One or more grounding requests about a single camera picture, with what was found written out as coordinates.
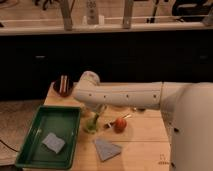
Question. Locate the dark bowl with sticks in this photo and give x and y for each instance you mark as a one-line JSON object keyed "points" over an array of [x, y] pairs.
{"points": [[63, 86]]}

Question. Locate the green plastic cup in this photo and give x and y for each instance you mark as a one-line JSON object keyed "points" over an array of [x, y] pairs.
{"points": [[87, 129]]}

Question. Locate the green plastic tray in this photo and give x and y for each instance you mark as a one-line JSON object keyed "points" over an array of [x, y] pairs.
{"points": [[64, 122]]}

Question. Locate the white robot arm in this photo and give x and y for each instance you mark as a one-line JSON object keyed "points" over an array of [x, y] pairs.
{"points": [[190, 104]]}

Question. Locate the green pepper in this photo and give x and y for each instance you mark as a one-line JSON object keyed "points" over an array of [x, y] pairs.
{"points": [[94, 120]]}

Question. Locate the blue sponge in tray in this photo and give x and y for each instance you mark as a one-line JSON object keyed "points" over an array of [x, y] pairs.
{"points": [[52, 142]]}

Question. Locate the blue folded cloth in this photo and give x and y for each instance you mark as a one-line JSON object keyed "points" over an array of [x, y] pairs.
{"points": [[106, 150]]}

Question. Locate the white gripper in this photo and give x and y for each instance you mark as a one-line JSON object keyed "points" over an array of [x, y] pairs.
{"points": [[97, 108]]}

